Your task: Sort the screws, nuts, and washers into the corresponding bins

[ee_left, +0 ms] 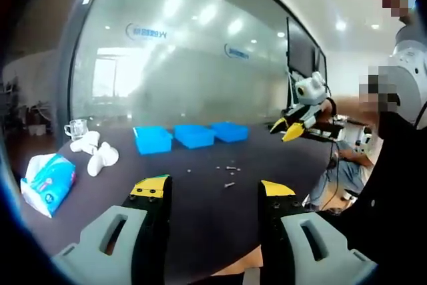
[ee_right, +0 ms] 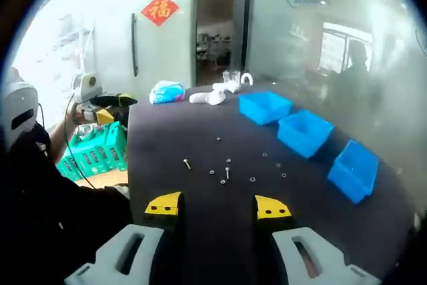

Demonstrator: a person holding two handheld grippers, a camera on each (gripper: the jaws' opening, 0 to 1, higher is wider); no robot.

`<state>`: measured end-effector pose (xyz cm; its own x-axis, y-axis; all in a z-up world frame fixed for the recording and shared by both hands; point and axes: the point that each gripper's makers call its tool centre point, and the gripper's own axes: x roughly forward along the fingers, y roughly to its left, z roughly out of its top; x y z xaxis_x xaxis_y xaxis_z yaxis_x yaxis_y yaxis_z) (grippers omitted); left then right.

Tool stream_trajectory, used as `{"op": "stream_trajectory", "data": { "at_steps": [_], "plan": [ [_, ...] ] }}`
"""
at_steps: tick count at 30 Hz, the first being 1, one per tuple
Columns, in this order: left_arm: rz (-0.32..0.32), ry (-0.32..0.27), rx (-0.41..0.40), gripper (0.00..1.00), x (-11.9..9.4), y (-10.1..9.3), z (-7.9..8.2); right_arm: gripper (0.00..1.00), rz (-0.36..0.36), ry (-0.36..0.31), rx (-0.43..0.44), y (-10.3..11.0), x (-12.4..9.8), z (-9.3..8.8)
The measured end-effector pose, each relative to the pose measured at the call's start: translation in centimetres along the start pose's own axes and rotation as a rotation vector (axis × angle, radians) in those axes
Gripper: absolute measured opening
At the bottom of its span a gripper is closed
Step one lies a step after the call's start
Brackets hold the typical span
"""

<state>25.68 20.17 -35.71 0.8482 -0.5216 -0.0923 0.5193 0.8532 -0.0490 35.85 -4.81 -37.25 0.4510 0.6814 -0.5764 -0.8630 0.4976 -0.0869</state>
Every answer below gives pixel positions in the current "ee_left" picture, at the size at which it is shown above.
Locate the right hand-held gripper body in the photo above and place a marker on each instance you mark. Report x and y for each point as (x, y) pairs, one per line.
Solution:
(310, 89)

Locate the large black monitor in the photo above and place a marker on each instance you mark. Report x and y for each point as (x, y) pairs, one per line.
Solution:
(302, 48)

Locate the white plastic fittings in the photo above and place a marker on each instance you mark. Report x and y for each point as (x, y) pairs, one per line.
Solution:
(100, 161)

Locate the black equipment rack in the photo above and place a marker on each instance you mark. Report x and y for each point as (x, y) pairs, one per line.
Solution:
(328, 130)

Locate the clear glass mug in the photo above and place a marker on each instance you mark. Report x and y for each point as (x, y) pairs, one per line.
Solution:
(78, 129)

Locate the blue logo decal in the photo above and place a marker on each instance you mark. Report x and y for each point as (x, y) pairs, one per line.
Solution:
(150, 34)
(238, 53)

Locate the blue plastic bin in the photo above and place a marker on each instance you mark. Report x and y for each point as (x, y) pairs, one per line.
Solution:
(151, 141)
(193, 136)
(230, 132)

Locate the small dark monitor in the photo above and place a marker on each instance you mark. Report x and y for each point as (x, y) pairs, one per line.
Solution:
(321, 64)

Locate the white crumpled cloth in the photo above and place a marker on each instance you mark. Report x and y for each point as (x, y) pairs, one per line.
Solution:
(83, 145)

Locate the black door frame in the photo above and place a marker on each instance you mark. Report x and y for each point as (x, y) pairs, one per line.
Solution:
(68, 81)

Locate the white chest-worn device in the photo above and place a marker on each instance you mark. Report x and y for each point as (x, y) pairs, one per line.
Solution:
(413, 68)

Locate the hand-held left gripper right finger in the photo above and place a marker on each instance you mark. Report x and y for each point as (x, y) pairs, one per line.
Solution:
(277, 190)

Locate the colourful blue pink item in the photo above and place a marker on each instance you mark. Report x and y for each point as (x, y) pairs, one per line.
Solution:
(46, 185)

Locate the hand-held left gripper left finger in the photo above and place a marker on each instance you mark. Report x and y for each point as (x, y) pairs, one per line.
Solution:
(151, 185)

